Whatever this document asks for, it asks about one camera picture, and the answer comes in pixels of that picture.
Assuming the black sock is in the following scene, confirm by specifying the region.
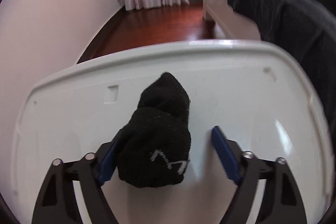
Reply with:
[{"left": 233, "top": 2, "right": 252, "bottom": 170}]
[{"left": 116, "top": 72, "right": 191, "bottom": 188}]

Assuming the white bed frame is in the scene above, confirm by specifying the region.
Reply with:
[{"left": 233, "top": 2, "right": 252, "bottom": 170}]
[{"left": 203, "top": 0, "right": 261, "bottom": 41}]

